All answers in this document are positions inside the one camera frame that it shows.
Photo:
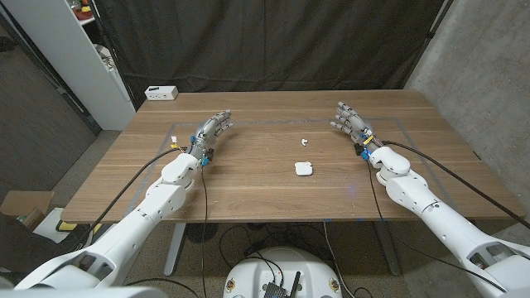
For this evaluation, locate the black antenna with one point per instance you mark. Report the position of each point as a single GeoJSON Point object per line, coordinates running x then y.
{"type": "Point", "coordinates": [295, 283]}

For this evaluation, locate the white shelf cabinet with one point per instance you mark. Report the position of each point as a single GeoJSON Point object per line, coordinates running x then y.
{"type": "Point", "coordinates": [62, 54]}

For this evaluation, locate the white flat floor board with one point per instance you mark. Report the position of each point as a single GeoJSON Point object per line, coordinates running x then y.
{"type": "Point", "coordinates": [47, 227]}

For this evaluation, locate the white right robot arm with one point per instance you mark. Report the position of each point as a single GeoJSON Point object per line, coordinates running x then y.
{"type": "Point", "coordinates": [414, 194]}

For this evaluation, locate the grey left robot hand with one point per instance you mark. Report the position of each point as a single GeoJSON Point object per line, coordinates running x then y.
{"type": "Point", "coordinates": [209, 130]}

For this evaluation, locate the black curtain backdrop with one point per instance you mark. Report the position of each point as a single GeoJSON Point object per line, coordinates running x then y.
{"type": "Point", "coordinates": [269, 41]}

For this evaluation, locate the white robot head cover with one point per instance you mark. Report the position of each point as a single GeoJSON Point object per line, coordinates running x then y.
{"type": "Point", "coordinates": [83, 293]}

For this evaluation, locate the yellow floor item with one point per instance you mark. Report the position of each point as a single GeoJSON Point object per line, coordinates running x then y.
{"type": "Point", "coordinates": [66, 226]}

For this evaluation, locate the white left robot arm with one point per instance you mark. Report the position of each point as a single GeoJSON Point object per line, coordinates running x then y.
{"type": "Point", "coordinates": [165, 198]}

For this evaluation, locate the white power strip box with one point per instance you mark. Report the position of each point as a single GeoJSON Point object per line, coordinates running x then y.
{"type": "Point", "coordinates": [161, 93]}

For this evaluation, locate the red bowl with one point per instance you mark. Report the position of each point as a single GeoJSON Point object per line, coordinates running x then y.
{"type": "Point", "coordinates": [84, 15]}

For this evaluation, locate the round black floor fan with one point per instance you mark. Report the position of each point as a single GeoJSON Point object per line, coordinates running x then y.
{"type": "Point", "coordinates": [200, 232]}

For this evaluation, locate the brown cardboard box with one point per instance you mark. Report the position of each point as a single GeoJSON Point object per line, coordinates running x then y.
{"type": "Point", "coordinates": [25, 205]}

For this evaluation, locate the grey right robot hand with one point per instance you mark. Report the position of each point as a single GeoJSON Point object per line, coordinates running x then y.
{"type": "Point", "coordinates": [356, 124]}

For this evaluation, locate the white robot torso base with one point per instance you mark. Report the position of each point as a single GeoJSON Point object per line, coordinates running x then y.
{"type": "Point", "coordinates": [281, 265]}

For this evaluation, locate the white airpods case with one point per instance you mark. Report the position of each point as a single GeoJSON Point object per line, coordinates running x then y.
{"type": "Point", "coordinates": [303, 169]}

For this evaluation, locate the grey table leg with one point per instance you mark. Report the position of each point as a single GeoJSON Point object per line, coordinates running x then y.
{"type": "Point", "coordinates": [389, 248]}
{"type": "Point", "coordinates": [176, 248]}

